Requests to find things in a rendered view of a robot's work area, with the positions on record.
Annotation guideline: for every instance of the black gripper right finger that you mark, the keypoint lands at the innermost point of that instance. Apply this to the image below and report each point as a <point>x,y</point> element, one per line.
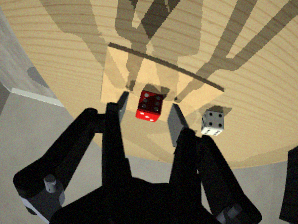
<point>221,187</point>

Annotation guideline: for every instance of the tan square mat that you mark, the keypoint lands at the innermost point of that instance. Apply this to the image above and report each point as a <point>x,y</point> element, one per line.
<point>126,70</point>

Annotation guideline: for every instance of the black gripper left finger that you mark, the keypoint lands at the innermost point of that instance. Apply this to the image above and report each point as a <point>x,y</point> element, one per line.
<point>41,184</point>

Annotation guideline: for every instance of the red die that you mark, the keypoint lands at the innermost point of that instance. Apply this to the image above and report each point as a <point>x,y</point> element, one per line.
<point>149,106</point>

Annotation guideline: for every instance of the white die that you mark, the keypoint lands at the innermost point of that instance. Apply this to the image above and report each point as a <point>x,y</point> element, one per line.
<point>212,122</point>

